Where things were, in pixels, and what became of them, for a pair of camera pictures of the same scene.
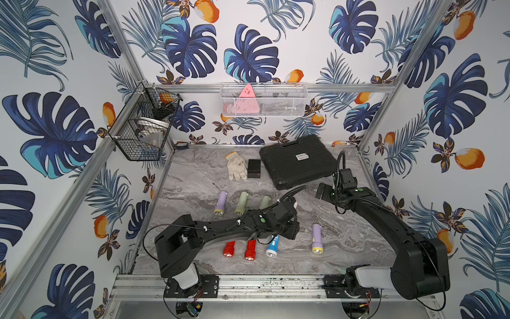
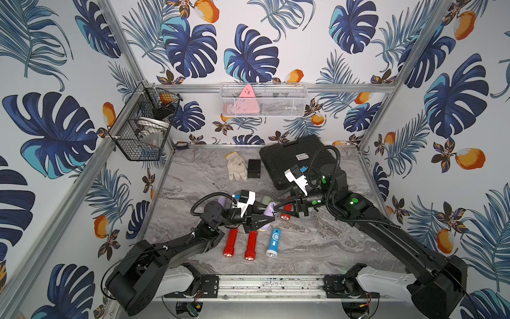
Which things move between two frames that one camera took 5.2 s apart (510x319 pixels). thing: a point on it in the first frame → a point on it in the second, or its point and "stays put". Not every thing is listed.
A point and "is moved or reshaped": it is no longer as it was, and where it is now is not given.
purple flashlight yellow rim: [219, 209] stays put
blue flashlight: [273, 246] stays put
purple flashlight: [317, 238] is moved or reshaped
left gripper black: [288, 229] → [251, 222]
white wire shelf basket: [263, 100] stays put
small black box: [254, 169] stays put
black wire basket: [141, 128] stays put
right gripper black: [325, 192] → [300, 205]
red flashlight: [250, 253] stays put
